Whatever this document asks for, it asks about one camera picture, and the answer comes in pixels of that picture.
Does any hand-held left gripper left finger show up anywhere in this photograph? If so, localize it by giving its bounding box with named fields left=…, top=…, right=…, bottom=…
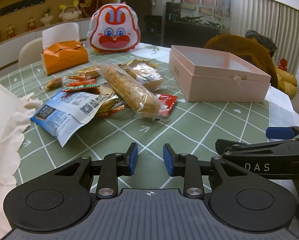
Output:
left=48, top=142, right=138, bottom=199

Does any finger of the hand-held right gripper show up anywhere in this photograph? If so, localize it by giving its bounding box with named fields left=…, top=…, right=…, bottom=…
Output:
left=215, top=134, right=299, bottom=153
left=266, top=124, right=299, bottom=138

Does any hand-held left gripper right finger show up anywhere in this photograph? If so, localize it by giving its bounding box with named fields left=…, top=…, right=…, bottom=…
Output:
left=163, top=143, right=250, bottom=199

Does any yellow rice cracker packet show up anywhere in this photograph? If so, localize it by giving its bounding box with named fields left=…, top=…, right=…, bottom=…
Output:
left=97, top=99, right=125, bottom=118

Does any red sachet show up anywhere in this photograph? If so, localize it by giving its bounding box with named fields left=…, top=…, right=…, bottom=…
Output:
left=155, top=94, right=179, bottom=117

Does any pink cardboard box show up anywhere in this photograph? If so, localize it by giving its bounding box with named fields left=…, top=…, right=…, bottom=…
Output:
left=168, top=45, right=272, bottom=103

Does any round rice cracker packet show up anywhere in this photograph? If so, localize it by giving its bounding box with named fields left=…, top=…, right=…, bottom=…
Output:
left=89, top=87, right=115, bottom=113

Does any long bread packet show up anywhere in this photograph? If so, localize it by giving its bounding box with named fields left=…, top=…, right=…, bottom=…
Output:
left=96, top=64, right=170, bottom=123

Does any blue snack packet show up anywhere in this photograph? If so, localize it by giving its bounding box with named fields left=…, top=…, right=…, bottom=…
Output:
left=29, top=90, right=115, bottom=148

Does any round bread packet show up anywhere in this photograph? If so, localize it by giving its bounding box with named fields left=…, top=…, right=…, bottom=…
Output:
left=118, top=59, right=165, bottom=92

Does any red green snack packet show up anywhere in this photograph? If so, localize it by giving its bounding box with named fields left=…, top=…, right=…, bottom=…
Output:
left=61, top=79, right=100, bottom=93

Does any yellow cartoon snack packet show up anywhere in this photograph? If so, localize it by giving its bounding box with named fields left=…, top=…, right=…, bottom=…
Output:
left=77, top=66, right=101, bottom=77

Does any small candy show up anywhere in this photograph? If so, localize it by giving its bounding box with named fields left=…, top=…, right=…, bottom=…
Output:
left=41, top=78, right=63, bottom=90

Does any green checked tablecloth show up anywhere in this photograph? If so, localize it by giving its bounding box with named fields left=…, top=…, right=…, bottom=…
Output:
left=0, top=42, right=299, bottom=195

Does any yellow plush toy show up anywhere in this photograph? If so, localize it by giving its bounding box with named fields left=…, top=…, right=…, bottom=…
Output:
left=275, top=59, right=299, bottom=99

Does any brown fur coat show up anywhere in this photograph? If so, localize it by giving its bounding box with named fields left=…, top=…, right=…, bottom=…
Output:
left=205, top=34, right=279, bottom=89

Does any dark green cloth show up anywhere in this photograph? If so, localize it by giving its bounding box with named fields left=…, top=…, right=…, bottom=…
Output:
left=245, top=30, right=277, bottom=53

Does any beige curtain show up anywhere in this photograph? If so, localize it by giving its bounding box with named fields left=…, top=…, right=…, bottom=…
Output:
left=230, top=0, right=299, bottom=98

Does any white printed tablecloth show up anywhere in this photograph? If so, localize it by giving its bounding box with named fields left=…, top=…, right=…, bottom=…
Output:
left=137, top=42, right=172, bottom=64

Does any orange tissue box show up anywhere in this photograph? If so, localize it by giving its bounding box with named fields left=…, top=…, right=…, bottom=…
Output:
left=41, top=40, right=89, bottom=77

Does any rabbit-shaped snack bag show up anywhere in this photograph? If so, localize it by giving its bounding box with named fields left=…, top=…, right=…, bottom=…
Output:
left=87, top=2, right=141, bottom=55

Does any black appliance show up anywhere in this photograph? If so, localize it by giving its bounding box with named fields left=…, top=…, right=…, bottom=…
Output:
left=144, top=15, right=162, bottom=43

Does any white paper towel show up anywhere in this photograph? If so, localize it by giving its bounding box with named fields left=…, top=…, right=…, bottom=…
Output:
left=0, top=75, right=43, bottom=238

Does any white tissue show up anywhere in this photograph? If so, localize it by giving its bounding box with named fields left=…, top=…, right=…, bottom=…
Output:
left=42, top=22, right=80, bottom=50

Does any glass aquarium tank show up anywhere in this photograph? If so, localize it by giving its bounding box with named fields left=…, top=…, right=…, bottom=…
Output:
left=166, top=0, right=234, bottom=34

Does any beige chair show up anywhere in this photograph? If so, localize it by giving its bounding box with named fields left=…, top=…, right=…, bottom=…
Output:
left=18, top=38, right=43, bottom=69

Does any yellow-eared plush doll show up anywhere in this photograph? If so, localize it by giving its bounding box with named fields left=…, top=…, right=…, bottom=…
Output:
left=59, top=0, right=80, bottom=22

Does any brown plush toy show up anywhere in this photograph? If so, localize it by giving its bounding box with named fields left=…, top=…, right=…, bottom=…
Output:
left=76, top=0, right=100, bottom=18

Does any white vase figurine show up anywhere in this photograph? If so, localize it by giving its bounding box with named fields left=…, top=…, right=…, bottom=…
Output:
left=41, top=7, right=52, bottom=27

